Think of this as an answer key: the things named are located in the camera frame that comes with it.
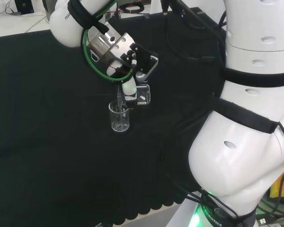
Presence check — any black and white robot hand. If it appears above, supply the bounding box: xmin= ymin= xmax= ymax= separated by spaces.
xmin=106 ymin=43 xmax=160 ymax=110

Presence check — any small clear glass beaker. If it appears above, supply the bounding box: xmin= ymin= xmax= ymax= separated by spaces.
xmin=114 ymin=83 xmax=152 ymax=107

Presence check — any clear glass beaker with spout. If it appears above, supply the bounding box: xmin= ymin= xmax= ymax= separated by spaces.
xmin=108 ymin=99 xmax=131 ymax=133

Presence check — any black bench cloth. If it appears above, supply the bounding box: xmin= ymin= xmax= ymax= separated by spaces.
xmin=0 ymin=7 xmax=228 ymax=226

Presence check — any small black device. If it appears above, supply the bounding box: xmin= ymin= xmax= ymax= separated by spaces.
xmin=14 ymin=0 xmax=36 ymax=14

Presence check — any yellow stop button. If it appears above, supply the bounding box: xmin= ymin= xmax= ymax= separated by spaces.
xmin=269 ymin=167 xmax=284 ymax=203

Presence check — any black coiled cable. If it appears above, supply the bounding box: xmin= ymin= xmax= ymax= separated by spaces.
xmin=119 ymin=0 xmax=145 ymax=13

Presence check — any green cable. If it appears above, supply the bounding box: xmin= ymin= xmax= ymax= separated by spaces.
xmin=81 ymin=0 xmax=134 ymax=84

